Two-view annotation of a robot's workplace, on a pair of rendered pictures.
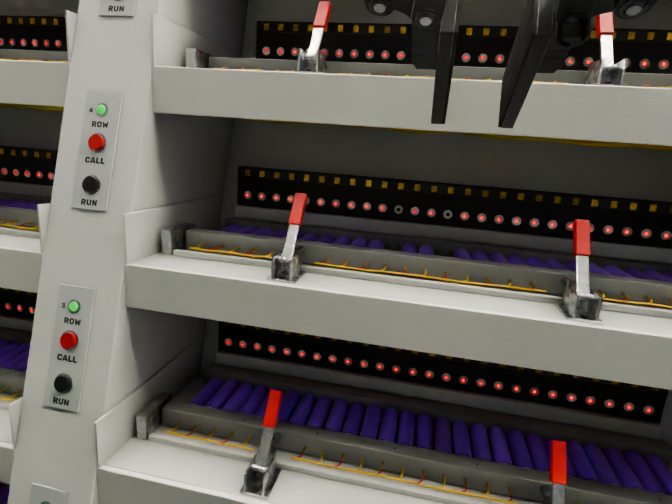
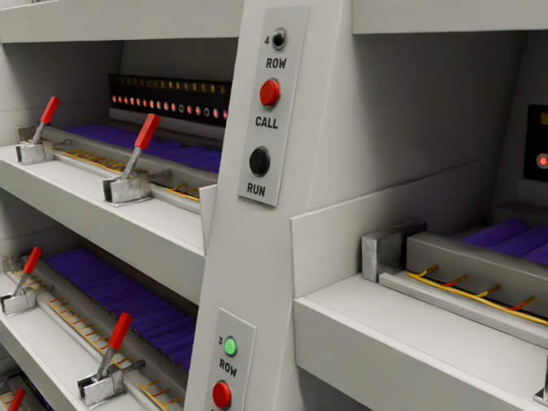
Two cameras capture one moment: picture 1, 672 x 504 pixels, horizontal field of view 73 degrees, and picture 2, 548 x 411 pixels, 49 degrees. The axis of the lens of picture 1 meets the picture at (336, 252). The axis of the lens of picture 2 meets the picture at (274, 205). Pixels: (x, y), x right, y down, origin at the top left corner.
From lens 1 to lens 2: 69 cm
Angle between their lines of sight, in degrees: 40
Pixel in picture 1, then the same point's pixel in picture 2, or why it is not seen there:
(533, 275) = (156, 168)
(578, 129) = (123, 30)
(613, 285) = (192, 179)
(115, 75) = not seen: outside the picture
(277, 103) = (28, 29)
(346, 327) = (36, 199)
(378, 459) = (84, 315)
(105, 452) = not seen: outside the picture
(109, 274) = not seen: outside the picture
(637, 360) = (123, 240)
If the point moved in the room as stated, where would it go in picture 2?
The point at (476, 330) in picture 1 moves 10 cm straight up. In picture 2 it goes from (69, 206) to (81, 111)
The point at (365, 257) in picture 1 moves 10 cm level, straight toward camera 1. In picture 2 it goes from (91, 149) to (11, 141)
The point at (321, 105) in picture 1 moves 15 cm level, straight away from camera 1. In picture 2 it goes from (40, 28) to (134, 52)
